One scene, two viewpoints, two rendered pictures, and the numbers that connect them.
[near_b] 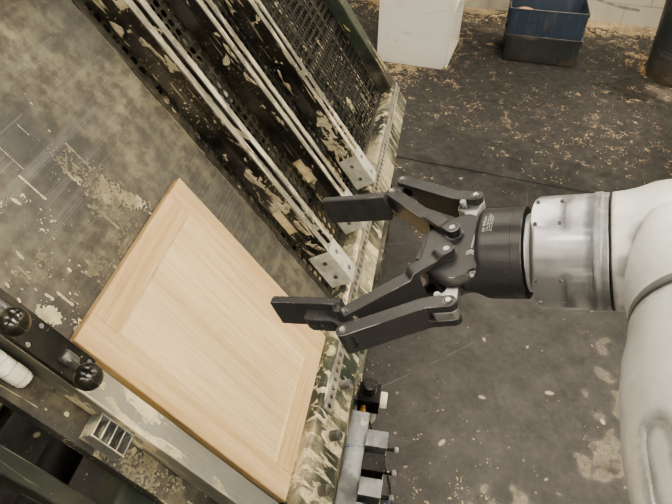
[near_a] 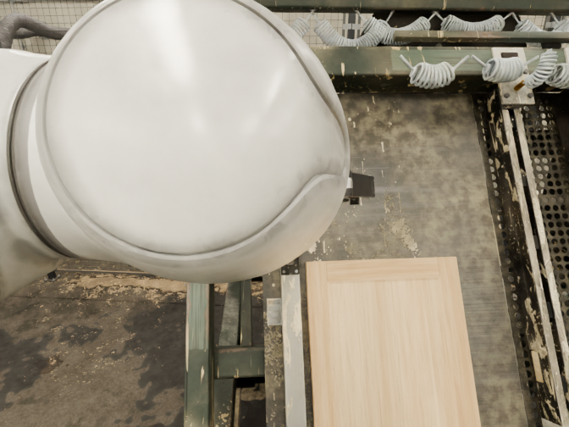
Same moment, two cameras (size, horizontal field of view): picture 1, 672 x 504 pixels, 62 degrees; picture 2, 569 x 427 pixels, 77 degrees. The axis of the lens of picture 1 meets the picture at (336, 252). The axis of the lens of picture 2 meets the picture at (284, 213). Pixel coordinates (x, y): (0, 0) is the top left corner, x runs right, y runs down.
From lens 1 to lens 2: 0.56 m
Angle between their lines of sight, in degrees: 66
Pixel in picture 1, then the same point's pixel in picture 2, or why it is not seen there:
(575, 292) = not seen: hidden behind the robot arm
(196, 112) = (515, 235)
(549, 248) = not seen: hidden behind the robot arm
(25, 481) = (242, 294)
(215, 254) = (436, 315)
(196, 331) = (372, 333)
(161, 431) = (293, 340)
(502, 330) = not seen: outside the picture
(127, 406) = (291, 308)
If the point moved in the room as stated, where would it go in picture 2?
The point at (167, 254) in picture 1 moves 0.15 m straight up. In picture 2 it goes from (399, 281) to (406, 232)
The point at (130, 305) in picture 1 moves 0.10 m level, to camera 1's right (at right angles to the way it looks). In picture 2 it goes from (347, 279) to (364, 298)
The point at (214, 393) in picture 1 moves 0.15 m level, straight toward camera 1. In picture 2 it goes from (345, 373) to (301, 401)
